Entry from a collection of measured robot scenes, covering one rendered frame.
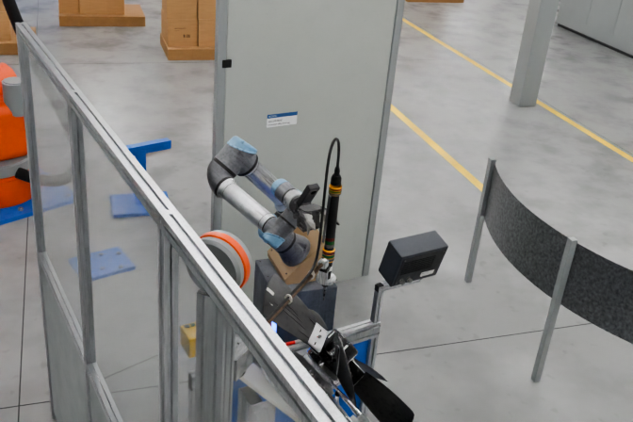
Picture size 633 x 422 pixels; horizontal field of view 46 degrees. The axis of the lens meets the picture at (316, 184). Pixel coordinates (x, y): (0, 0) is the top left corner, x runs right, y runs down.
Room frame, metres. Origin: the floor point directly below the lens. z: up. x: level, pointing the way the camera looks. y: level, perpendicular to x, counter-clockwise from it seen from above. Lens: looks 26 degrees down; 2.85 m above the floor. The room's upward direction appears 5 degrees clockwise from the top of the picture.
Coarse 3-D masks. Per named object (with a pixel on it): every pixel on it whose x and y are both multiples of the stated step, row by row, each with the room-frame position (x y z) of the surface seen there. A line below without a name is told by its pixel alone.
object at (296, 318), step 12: (276, 276) 2.22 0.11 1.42; (276, 288) 2.15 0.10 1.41; (288, 288) 2.20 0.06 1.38; (264, 300) 2.06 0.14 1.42; (276, 300) 2.10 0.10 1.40; (300, 300) 2.18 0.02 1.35; (264, 312) 2.02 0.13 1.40; (288, 312) 2.10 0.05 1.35; (300, 312) 2.13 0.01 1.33; (276, 324) 2.03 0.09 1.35; (288, 324) 2.06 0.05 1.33; (300, 324) 2.10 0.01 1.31; (312, 324) 2.13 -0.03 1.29; (300, 336) 2.06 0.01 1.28
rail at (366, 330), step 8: (368, 320) 2.79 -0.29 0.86; (344, 328) 2.71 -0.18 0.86; (352, 328) 2.72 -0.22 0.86; (360, 328) 2.72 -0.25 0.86; (368, 328) 2.75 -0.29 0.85; (376, 328) 2.77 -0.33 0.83; (352, 336) 2.70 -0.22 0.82; (360, 336) 2.73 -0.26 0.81; (368, 336) 2.75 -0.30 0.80; (376, 336) 2.77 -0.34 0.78; (296, 344) 2.58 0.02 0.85; (304, 344) 2.57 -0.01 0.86; (352, 344) 2.71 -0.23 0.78; (304, 352) 2.57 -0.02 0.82
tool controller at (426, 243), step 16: (400, 240) 2.85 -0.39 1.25; (416, 240) 2.87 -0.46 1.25; (432, 240) 2.90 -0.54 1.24; (384, 256) 2.85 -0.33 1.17; (400, 256) 2.76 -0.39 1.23; (416, 256) 2.79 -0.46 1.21; (432, 256) 2.85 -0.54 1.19; (384, 272) 2.83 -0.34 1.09; (400, 272) 2.78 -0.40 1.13; (416, 272) 2.84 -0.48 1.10; (432, 272) 2.90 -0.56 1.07
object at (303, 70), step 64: (256, 0) 4.02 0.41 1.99; (320, 0) 4.23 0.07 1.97; (384, 0) 4.47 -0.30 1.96; (256, 64) 4.03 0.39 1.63; (320, 64) 4.25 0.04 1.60; (384, 64) 4.50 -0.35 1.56; (256, 128) 4.04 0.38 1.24; (320, 128) 4.27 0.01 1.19; (384, 128) 4.52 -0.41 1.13; (256, 192) 4.05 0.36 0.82; (320, 192) 4.30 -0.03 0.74; (256, 256) 4.06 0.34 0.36
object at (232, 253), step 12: (204, 240) 1.52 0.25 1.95; (216, 240) 1.51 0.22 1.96; (228, 240) 1.52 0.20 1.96; (240, 240) 1.55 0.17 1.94; (216, 252) 1.50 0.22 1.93; (228, 252) 1.49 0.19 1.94; (240, 252) 1.51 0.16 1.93; (228, 264) 1.49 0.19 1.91; (240, 264) 1.49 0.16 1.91; (240, 276) 1.48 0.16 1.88
